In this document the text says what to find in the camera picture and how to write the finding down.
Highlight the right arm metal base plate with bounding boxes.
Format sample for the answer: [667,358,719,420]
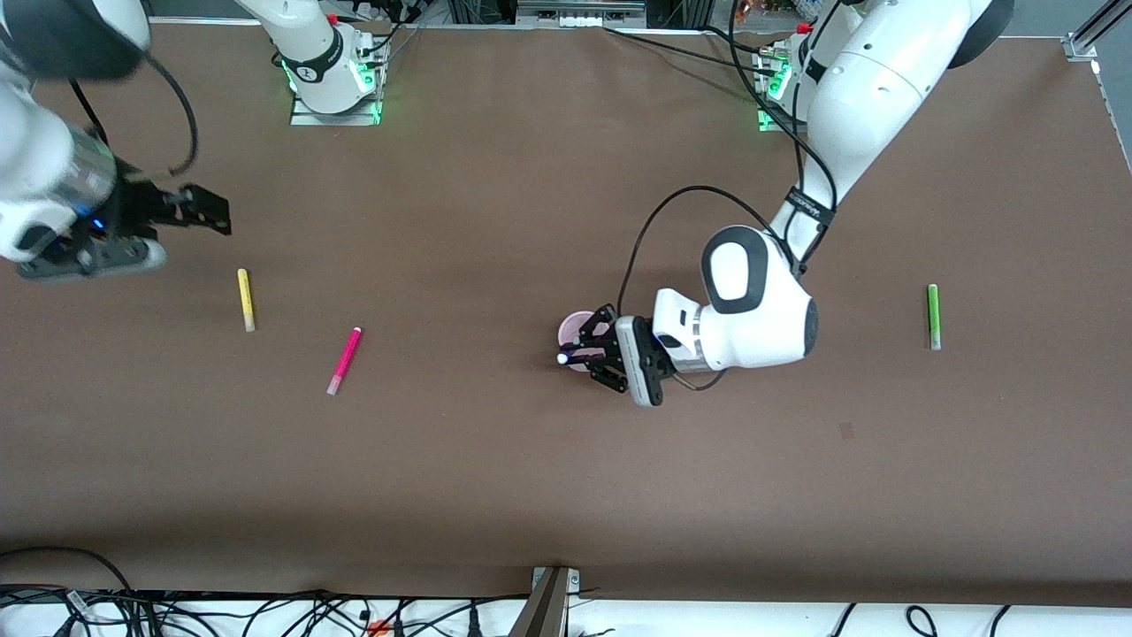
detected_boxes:
[289,40,390,127]

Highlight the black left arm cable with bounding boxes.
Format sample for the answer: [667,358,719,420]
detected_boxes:
[616,0,839,392]

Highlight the tangled black floor cables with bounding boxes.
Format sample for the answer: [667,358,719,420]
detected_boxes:
[0,586,532,637]

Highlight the pink highlighter pen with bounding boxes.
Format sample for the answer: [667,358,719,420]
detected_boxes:
[325,326,363,396]

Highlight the short black table cable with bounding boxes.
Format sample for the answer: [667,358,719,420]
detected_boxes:
[697,25,790,56]

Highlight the silver rack device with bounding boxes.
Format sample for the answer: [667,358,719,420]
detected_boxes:
[516,0,648,29]

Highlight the black looping floor cable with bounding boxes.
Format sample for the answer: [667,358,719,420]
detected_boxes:
[0,546,135,597]

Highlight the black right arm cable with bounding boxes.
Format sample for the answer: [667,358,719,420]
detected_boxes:
[68,54,199,177]

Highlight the pink mesh pen holder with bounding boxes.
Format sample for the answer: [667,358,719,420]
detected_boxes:
[558,311,600,373]

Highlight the aluminium frame rail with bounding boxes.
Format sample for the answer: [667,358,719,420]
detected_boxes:
[1064,0,1132,174]

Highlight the long black table cable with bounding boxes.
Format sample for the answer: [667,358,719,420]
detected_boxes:
[603,26,772,72]

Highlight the black base cable bundle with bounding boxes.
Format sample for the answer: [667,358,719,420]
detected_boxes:
[357,0,427,59]

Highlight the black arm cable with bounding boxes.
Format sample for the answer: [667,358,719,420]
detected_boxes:
[68,54,199,177]
[616,0,839,392]

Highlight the metal table support beam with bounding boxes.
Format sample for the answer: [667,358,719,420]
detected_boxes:
[508,566,572,637]

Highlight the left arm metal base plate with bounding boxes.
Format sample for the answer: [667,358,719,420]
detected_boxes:
[753,49,810,134]

